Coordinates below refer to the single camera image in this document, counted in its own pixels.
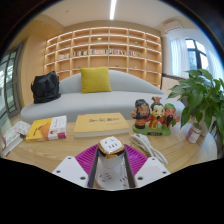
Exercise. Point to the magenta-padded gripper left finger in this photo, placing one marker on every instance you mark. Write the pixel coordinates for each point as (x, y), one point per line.
(70, 170)

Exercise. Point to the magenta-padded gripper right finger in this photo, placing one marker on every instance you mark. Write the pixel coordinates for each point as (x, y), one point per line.
(151, 170)

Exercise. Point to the white cube charger gold rim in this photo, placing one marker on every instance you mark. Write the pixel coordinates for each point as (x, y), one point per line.
(111, 146)

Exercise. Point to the yellow and white book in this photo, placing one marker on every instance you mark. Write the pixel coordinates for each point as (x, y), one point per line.
(46, 128)

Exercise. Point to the three cartoon warriors figurine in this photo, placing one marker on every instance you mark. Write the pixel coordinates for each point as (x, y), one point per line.
(155, 116)

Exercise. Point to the large yellow book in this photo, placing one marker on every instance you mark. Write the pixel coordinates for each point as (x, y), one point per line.
(100, 123)

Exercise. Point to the pink and white jar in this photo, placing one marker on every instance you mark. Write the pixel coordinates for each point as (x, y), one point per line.
(193, 133)

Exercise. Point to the white patterned packet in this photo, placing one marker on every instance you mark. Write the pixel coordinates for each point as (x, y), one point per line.
(22, 127)

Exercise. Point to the red and white booklet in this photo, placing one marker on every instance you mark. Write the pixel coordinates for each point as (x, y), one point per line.
(10, 140)

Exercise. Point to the light grey curved sofa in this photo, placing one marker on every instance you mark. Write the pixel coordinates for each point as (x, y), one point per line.
(96, 101)

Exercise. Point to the black bag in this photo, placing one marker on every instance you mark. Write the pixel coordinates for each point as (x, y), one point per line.
(45, 87)

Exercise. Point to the potted green leafy plant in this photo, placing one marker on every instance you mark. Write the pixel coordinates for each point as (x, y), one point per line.
(198, 95)

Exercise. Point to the yellow cushion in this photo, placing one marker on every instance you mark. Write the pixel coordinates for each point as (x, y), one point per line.
(95, 80)

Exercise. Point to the grey framed glass door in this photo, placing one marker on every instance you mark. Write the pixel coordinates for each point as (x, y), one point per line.
(10, 83)

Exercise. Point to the white sheer curtain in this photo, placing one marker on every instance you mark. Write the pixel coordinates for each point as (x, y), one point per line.
(179, 56)
(216, 65)

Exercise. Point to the dark framed window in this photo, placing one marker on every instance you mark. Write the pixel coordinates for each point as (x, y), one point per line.
(196, 55)

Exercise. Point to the long ceiling light strip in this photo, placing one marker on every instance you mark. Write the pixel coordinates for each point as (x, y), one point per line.
(113, 9)

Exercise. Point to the wooden wall shelf unit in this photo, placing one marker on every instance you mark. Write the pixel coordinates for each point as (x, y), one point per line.
(103, 51)

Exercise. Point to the white wall air conditioner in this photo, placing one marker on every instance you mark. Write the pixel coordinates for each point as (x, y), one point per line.
(173, 26)

